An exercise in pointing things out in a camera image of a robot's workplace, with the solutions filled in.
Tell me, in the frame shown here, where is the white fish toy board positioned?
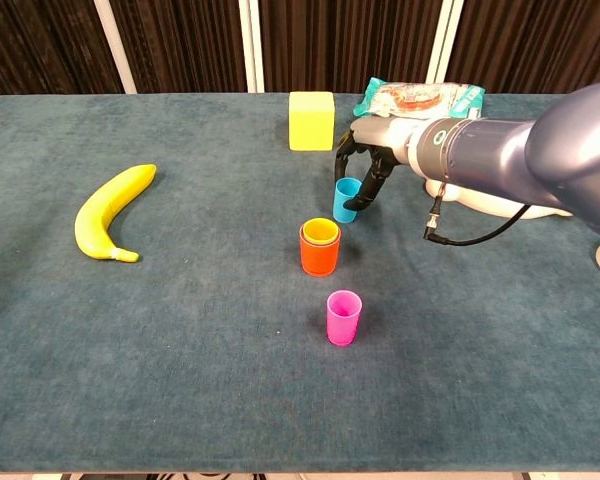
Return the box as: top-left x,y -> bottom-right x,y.
424,179 -> 574,220

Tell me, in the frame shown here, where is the white partition frame post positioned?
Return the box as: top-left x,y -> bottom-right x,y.
424,0 -> 466,86
237,0 -> 266,94
92,0 -> 138,95

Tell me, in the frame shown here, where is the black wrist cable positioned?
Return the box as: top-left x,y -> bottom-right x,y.
423,182 -> 534,247

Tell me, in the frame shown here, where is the pink plastic cup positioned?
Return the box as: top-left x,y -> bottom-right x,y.
326,289 -> 364,347

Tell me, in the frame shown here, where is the yellow cube block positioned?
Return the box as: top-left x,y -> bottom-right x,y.
287,90 -> 337,153

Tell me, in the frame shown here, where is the teal table cloth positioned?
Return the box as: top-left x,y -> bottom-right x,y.
0,91 -> 600,474

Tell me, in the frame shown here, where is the teal snack packet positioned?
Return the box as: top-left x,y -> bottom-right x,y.
352,76 -> 487,121

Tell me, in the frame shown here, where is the orange plastic cup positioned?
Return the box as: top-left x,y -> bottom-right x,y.
298,222 -> 342,277

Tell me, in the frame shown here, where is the yellow toy banana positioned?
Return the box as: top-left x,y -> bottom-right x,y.
74,163 -> 158,264

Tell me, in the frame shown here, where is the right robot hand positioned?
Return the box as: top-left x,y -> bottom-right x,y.
333,115 -> 417,211

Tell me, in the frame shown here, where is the blue plastic cup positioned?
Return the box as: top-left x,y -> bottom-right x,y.
332,176 -> 364,225

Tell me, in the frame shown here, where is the yellow plastic cup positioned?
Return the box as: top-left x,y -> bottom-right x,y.
302,217 -> 340,247

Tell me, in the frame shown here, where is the dark brown partition panel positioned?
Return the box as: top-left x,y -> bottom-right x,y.
0,0 -> 126,96
108,0 -> 254,95
257,0 -> 444,95
447,0 -> 600,96

